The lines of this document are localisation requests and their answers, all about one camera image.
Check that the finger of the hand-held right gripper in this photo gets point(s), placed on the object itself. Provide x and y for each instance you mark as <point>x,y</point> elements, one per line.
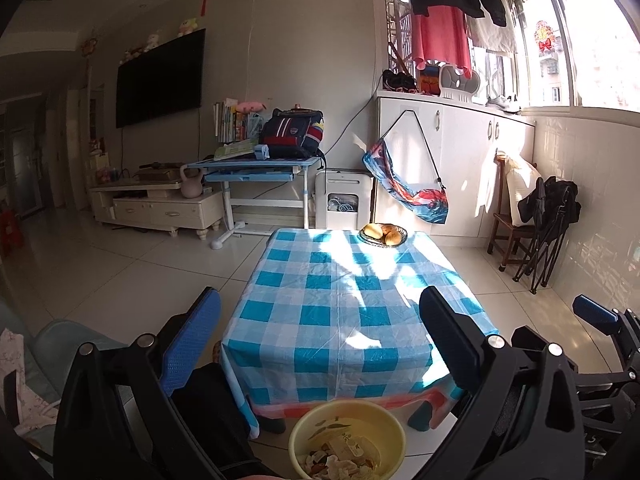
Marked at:
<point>530,336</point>
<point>595,311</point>

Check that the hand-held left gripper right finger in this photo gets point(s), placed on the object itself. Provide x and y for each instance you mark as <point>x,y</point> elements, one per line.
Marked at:
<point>450,335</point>

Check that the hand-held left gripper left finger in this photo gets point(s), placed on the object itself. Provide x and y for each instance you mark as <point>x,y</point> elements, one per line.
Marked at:
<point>192,340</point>

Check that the yellow plastic basin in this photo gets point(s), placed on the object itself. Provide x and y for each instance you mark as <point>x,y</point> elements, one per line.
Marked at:
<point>350,415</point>

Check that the person's black trouser leg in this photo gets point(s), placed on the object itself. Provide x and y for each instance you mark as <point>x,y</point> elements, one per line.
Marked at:
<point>215,410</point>

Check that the brown wooden chair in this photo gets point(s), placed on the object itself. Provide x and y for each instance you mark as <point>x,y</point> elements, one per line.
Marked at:
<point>507,240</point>

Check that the bowl of bread rolls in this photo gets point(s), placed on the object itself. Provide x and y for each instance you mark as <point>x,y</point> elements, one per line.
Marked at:
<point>400,242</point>

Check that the blue white checkered tablecloth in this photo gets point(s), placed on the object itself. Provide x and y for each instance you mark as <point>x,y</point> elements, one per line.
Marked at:
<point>340,320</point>

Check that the golden bread roll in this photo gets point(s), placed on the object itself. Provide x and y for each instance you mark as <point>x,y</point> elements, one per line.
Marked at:
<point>371,232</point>
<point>395,237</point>
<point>387,230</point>

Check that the black folding chair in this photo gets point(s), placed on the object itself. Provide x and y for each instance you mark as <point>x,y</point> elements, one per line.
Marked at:
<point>555,205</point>

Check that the teal sofa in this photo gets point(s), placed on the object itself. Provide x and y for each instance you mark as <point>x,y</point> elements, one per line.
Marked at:
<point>60,335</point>

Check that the white television cabinet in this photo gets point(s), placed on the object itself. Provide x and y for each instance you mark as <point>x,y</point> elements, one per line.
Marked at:
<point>150,207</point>

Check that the pink kettlebell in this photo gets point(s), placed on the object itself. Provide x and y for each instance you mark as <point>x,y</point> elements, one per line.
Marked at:
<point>191,187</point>

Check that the pile of discarded wrappers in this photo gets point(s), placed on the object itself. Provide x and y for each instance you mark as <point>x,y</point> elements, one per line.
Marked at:
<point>335,457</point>

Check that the brown flat box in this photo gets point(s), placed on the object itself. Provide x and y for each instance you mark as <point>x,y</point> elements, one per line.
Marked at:
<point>160,174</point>

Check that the white storage cabinet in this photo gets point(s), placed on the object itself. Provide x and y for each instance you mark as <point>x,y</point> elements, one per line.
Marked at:
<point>465,160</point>

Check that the pale floral cloth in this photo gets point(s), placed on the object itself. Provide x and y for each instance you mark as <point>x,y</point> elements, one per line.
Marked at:
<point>15,360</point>

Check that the white box appliance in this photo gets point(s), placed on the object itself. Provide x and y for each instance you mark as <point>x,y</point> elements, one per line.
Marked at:
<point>345,185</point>

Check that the blue study desk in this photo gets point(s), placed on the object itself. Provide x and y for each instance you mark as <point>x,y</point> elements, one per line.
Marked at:
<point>260,165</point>

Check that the green open book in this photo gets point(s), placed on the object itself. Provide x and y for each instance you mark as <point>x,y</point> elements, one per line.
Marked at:
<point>235,151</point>

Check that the light blue plastic holder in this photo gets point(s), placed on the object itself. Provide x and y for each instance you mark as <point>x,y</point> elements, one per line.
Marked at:
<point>262,151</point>

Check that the red plastic stool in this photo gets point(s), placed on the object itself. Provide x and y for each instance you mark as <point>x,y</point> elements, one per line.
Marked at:
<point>10,232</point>

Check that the row of books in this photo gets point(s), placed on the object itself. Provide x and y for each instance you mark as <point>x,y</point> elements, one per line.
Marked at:
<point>230,122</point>

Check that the grey shoes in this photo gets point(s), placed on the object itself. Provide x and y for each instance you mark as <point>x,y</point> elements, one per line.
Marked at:
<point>502,104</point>

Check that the navy red backpack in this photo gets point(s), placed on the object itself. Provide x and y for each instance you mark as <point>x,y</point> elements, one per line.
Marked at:
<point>290,135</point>

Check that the dark metal door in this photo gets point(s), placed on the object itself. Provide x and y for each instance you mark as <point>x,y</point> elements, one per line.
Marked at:
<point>25,170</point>

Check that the pink plush toy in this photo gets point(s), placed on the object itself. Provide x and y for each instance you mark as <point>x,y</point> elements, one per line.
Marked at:
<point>250,106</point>

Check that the white display cabinet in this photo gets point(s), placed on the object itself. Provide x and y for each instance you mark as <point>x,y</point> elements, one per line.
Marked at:
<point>95,120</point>

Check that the white plastic backrest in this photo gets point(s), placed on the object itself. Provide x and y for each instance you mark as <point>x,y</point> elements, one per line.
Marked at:
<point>459,82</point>

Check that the orange box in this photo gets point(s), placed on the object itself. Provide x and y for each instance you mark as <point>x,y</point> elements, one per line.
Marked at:
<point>429,82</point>

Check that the black shoes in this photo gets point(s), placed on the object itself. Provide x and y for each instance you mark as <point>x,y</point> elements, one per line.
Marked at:
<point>397,82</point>

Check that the black flat television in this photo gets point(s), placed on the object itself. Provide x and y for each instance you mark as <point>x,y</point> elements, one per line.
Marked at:
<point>160,77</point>

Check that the large window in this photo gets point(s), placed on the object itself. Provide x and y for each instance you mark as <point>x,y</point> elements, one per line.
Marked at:
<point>590,35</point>

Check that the red window decoration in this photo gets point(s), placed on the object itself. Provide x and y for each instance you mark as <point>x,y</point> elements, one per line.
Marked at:
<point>545,37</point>

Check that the brown plush toy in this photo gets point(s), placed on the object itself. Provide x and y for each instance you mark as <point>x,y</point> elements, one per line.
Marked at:
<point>134,53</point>

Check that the grey hanging garment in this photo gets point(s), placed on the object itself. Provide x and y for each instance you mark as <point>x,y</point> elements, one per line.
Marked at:
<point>492,35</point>

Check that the pink hanging garment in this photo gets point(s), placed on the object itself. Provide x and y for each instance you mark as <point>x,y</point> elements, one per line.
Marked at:
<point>440,35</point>

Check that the white plush toy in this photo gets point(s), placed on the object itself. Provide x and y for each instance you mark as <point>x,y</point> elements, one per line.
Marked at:
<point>152,41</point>

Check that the yellow plush toy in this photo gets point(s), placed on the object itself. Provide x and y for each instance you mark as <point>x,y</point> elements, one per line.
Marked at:
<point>187,27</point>

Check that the small red wall knot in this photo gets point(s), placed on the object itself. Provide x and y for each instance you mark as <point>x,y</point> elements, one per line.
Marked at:
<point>90,47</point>

